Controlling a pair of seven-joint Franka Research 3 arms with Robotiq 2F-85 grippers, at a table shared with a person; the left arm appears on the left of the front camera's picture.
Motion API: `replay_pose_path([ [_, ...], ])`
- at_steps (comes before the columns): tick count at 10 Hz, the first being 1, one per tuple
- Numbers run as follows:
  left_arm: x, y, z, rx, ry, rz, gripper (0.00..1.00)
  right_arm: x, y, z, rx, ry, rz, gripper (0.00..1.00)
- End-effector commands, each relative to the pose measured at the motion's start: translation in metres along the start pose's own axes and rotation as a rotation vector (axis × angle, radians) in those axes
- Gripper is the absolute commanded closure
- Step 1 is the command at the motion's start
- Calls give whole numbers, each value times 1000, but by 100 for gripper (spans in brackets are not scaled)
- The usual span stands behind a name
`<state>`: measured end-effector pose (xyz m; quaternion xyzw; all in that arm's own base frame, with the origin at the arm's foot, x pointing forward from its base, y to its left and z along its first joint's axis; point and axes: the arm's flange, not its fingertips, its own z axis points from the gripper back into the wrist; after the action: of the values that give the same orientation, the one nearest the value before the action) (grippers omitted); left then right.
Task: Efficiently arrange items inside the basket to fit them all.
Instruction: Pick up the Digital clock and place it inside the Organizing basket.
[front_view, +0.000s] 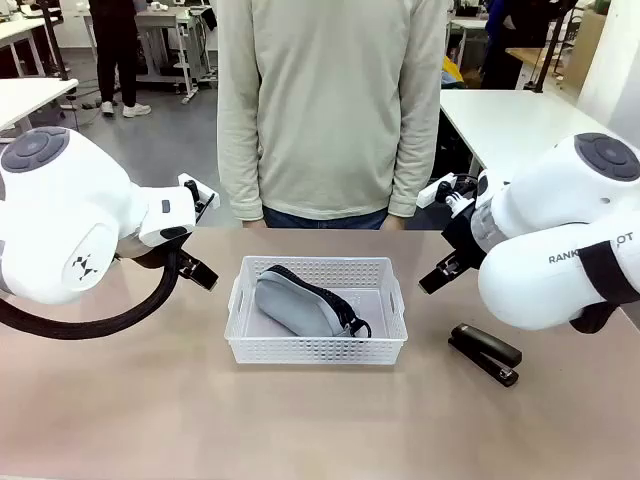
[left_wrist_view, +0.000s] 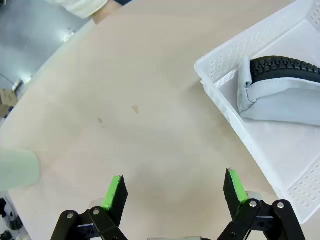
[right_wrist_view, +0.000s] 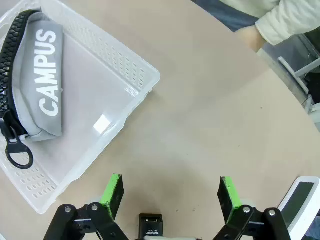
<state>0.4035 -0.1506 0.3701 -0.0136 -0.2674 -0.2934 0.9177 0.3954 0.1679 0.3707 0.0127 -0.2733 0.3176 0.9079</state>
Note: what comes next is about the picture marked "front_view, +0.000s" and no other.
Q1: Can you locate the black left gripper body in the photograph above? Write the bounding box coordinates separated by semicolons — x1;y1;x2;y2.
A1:
115;233;187;271

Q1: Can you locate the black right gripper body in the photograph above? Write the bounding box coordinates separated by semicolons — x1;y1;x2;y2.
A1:
442;202;489;267

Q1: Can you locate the black stapler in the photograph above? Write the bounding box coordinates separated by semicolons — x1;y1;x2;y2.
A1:
447;323;523;389

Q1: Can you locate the grey zippered pencil case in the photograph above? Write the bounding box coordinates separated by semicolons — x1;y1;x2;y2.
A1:
254;264;374;339

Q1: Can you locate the person's left forearm beige sleeve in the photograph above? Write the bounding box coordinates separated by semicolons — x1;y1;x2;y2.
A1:
388;114;442;217

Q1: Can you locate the person's right forearm beige sleeve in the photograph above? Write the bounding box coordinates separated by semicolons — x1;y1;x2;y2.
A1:
218;114;265;222

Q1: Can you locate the white perforated plastic basket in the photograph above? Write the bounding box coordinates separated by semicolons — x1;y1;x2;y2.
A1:
223;255;409;366

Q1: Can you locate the yellow and blue cloth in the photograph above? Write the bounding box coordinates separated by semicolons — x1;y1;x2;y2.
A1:
442;54;466;89

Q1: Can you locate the person in beige sweater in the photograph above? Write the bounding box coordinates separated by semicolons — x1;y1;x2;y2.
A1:
215;0;449;231

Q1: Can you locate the person in blue jacket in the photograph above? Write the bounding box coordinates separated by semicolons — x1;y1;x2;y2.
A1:
479;0;554;91

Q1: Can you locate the white side table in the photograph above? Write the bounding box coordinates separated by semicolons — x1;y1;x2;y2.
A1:
0;77;80;134

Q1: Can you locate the black lamp pole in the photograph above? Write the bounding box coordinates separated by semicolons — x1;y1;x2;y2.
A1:
531;0;577;94

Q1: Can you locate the person in black clothes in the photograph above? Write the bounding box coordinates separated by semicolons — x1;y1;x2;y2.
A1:
87;0;153;119

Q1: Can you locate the tall cardboard box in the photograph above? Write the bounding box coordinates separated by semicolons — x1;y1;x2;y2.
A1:
568;9;609;92

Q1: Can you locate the grey background workbench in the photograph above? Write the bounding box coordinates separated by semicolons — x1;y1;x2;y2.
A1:
83;5;219;105

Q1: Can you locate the black clamp pole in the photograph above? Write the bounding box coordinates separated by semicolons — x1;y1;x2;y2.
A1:
37;0;71;82

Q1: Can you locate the white background desk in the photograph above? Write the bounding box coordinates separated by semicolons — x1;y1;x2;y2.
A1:
0;17;62;77

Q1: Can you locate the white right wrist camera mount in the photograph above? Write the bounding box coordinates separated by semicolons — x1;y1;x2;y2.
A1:
417;172;482;220

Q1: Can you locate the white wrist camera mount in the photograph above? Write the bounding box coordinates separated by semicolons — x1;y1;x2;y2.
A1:
417;172;482;220
178;172;221;226

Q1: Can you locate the black left arm cable sleeve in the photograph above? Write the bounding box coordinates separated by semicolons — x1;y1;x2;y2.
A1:
0;248;182;341

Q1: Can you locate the black arm cable sleeve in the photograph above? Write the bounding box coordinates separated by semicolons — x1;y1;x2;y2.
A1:
0;248;182;341
568;301;621;335

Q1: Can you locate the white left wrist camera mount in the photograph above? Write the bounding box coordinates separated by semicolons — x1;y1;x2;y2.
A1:
178;172;221;226

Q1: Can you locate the black strap on right arm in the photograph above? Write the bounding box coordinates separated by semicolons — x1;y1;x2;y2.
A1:
577;239;640;306

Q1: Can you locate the black right arm cable sleeve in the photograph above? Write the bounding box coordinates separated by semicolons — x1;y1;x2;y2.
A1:
568;301;621;335

